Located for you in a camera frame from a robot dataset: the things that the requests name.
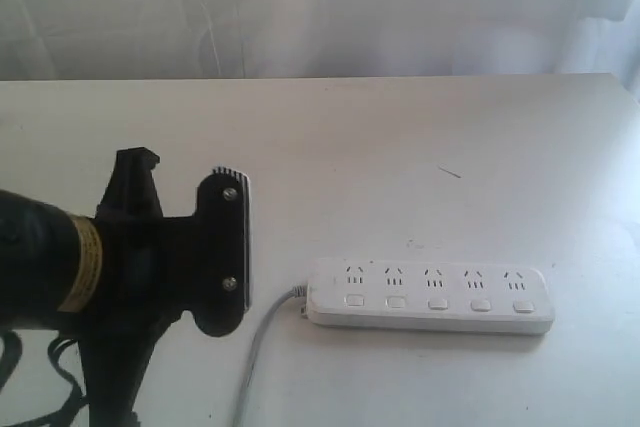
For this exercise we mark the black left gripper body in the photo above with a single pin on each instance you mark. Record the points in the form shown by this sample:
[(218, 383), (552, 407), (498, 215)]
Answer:
[(139, 295)]

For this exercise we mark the white sheer curtain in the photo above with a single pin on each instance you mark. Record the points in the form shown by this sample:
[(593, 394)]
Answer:
[(145, 39)]

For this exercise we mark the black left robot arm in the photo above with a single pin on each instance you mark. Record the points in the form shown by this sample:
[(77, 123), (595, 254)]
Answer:
[(51, 261)]

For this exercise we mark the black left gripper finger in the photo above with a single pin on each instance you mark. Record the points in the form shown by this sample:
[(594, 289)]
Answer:
[(131, 192)]

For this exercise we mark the white five-outlet power strip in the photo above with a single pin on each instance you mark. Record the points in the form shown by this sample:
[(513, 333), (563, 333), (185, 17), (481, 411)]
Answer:
[(434, 297)]

